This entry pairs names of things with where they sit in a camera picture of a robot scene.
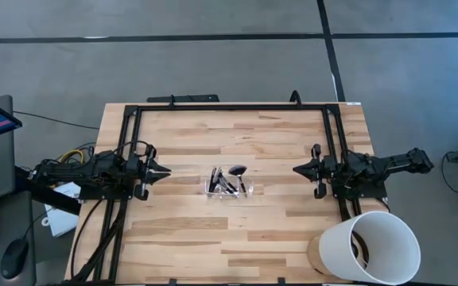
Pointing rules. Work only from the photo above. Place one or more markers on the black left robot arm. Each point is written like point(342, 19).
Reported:
point(74, 171)

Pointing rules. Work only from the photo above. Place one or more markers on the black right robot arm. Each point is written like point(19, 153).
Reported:
point(392, 165)

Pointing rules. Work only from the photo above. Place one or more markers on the black computer mouse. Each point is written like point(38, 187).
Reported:
point(14, 258)

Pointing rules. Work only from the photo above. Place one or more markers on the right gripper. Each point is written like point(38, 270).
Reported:
point(326, 168)

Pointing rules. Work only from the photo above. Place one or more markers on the white cylindrical bin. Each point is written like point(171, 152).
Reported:
point(332, 256)

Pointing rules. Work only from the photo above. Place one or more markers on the black desk beam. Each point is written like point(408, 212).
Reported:
point(50, 195)

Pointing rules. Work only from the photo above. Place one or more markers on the black aluminium table frame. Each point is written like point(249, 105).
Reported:
point(233, 107)

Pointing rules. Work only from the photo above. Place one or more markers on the black clamp hook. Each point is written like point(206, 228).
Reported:
point(296, 93)

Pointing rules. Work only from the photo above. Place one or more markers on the fan makeup brush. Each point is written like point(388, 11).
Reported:
point(237, 170)

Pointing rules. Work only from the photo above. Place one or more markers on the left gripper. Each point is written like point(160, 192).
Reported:
point(139, 171)

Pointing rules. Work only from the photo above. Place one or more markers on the clear acrylic organizer box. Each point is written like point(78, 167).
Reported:
point(249, 190)

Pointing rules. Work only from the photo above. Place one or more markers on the white paper sheet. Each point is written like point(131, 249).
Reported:
point(60, 222)

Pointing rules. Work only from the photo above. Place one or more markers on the round-tipped black makeup brush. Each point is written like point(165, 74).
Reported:
point(229, 184)

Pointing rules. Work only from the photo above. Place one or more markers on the black mounting bar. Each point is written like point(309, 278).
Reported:
point(189, 98)

